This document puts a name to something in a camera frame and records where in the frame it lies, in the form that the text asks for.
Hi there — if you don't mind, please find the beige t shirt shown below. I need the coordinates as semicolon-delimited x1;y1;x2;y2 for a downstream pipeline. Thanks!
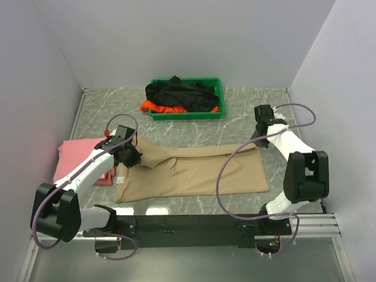
113;139;269;203

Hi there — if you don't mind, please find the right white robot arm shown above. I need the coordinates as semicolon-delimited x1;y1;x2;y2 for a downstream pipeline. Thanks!
252;105;330;234

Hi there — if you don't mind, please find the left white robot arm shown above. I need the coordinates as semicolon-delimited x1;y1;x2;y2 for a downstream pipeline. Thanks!
30;126;142;242

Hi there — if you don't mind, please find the orange t shirt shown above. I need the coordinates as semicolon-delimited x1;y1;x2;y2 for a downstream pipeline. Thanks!
139;100;220;113

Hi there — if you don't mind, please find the light pink folded t shirt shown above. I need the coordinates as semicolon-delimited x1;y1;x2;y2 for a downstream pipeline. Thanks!
53;138;104;182

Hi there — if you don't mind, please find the green plastic bin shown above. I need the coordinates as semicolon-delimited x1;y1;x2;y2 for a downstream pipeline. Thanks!
146;78;226;120

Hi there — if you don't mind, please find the black t shirt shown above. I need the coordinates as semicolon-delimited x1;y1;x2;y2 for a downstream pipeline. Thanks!
145;76;220;106

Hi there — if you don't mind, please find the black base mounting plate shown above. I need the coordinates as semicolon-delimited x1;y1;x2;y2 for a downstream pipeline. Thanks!
82;214;293;250

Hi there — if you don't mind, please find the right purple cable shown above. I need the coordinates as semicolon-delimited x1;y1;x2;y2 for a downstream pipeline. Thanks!
216;102;317;257

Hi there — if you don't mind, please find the aluminium rail frame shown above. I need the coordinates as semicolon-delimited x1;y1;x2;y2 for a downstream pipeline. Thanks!
19;87;351;281

